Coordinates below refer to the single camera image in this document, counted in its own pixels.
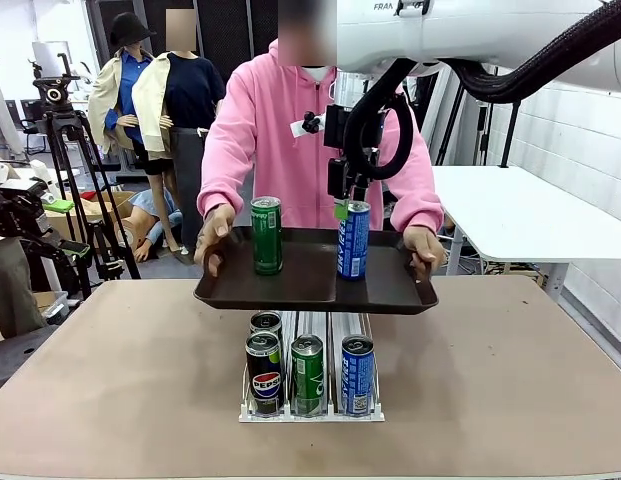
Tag mannequin with black hat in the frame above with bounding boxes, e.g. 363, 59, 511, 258
87, 12, 184, 254

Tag person's left hand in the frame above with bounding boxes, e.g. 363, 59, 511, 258
403, 225, 446, 274

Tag person's left forearm pink sleeve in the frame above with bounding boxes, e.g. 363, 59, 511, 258
389, 164, 445, 234

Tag black camera tripod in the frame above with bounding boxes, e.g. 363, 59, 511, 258
24, 52, 141, 301

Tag person's right hand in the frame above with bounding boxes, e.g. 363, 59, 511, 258
193, 203, 237, 266

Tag dark brown serving tray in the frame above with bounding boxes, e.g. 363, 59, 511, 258
193, 225, 440, 316

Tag grey hanging garment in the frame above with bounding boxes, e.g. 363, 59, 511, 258
0, 55, 26, 161

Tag grey plastic stool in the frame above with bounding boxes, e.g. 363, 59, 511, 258
0, 324, 61, 396

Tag black leaning pole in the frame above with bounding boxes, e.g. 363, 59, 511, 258
477, 97, 494, 166
434, 74, 466, 166

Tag mannequin with navy top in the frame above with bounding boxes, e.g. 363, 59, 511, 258
131, 9, 229, 257

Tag green soda can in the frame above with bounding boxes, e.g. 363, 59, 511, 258
290, 333, 325, 418
249, 196, 284, 276

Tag dark olive fabric cover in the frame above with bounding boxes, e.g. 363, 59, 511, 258
0, 234, 46, 341

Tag white floor cables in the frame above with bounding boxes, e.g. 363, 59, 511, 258
439, 234, 486, 271

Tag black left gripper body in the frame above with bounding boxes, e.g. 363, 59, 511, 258
0, 187, 46, 241

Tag person in pink hoodie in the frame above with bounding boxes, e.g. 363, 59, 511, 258
196, 37, 446, 269

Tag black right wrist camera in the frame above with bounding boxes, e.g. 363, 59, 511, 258
289, 103, 352, 150

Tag black Pepsi can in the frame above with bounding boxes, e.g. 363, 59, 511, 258
249, 310, 284, 346
245, 330, 285, 417

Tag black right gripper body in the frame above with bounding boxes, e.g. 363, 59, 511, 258
327, 147, 381, 201

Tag blue Pocari can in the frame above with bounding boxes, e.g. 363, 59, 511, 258
340, 333, 375, 416
336, 200, 371, 281

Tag brown cardboard box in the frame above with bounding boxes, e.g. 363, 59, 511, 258
44, 189, 136, 251

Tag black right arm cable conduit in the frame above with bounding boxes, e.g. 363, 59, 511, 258
342, 0, 621, 181

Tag crouching figure in blue shirt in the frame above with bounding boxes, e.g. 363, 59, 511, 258
114, 188, 184, 264

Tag black light stand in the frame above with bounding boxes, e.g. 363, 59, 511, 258
498, 99, 524, 169

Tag white table with light stand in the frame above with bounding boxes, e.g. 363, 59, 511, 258
432, 164, 621, 304

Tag white can dispenser rack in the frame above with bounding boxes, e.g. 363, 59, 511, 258
238, 310, 386, 424

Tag person's right forearm pink sleeve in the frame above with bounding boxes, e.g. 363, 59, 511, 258
196, 149, 256, 221

